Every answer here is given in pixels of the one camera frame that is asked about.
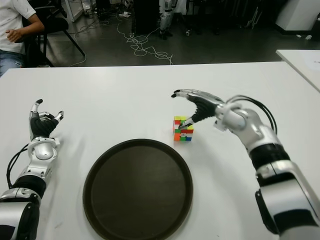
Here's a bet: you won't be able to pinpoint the white cabinet with dark base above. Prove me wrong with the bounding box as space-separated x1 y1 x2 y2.
274 0 320 32

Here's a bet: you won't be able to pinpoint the dark brown round plate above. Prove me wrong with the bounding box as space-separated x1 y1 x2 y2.
82 138 194 240

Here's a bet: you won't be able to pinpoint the silver humanoid robot legs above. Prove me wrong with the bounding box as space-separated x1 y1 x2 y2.
158 0 177 40

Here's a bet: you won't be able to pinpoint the grey folding stand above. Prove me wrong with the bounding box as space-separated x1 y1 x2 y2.
246 6 263 30

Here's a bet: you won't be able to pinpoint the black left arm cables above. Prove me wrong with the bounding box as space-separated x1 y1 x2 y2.
6 143 32 190

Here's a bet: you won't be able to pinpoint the black cabinet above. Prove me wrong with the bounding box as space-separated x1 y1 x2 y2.
133 0 161 35

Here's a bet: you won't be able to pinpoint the seated person in white shirt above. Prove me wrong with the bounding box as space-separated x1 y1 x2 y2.
0 0 46 77

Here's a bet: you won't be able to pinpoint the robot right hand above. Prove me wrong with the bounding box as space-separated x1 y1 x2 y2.
170 88 225 131

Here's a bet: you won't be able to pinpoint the black office chair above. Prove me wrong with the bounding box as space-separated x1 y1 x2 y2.
22 0 86 68

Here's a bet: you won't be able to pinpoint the tangled white floor cable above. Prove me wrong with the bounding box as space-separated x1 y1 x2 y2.
116 19 175 66

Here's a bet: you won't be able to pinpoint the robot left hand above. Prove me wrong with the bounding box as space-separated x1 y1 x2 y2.
29 98 65 141

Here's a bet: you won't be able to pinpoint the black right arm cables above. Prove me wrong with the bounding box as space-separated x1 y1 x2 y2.
226 94 279 137

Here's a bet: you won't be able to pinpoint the white side table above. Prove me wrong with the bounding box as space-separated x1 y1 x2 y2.
275 49 320 92

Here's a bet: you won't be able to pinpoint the multicoloured Rubik's cube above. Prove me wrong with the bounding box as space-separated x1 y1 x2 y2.
172 115 195 142

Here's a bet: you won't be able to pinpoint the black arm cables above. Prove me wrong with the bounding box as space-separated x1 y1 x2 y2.
226 94 279 137
6 143 32 190

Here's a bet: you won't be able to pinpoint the white framed glass cabinet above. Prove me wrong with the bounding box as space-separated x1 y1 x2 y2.
65 0 85 23

